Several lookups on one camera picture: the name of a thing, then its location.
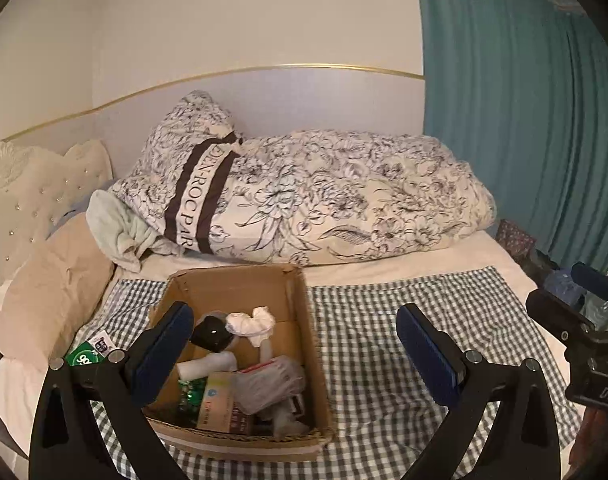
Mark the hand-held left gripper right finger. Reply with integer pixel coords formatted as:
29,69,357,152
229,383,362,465
396,303,563,480

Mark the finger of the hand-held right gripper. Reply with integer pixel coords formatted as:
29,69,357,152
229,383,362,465
525,288,593,346
572,261,608,304

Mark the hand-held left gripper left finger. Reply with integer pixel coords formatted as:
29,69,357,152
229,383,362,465
30,301,195,480

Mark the black round object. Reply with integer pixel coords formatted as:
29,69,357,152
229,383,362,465
193,313,235,354

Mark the small cream carton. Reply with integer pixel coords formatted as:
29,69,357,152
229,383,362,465
196,372,241,431

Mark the white lace cloth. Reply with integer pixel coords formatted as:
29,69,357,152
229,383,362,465
226,307,276,349

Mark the brown cardboard box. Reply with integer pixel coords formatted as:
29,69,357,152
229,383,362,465
142,262,335,464

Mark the clear floss pick container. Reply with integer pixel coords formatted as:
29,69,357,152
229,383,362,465
234,355,307,416

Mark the white labelled plastic package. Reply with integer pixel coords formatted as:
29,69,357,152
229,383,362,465
259,396,313,437

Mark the person's right forearm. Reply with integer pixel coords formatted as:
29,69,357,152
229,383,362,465
580,404,608,462

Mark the blue wrapped bottle pack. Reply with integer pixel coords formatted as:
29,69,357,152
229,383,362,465
543,267,588,311

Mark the green patterned packet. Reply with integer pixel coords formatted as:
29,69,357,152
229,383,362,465
178,377,207,414

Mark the dark clothes pile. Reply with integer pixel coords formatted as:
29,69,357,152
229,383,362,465
519,250,556,282

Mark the green checked cloth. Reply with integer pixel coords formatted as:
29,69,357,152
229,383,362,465
76,265,583,480

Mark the green round-label packet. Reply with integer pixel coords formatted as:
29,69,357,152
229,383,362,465
66,340,105,369

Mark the dark patterned cloth bag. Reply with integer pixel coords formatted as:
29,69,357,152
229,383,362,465
496,219,538,264

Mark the beige pillow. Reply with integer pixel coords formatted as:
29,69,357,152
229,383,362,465
0,212,117,372

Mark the pale green towel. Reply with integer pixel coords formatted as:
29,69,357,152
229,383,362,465
86,189,171,274

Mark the pale blue pillow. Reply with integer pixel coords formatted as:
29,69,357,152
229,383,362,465
46,177,122,241

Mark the floral duvet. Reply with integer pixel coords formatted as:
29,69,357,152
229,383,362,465
209,129,498,267

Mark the floral pillow with dark stripe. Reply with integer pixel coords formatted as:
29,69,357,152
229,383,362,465
108,91,245,257

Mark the teal curtain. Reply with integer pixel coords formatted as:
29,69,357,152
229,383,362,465
412,0,608,282

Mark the cream tufted headboard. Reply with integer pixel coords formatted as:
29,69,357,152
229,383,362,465
0,140,113,292

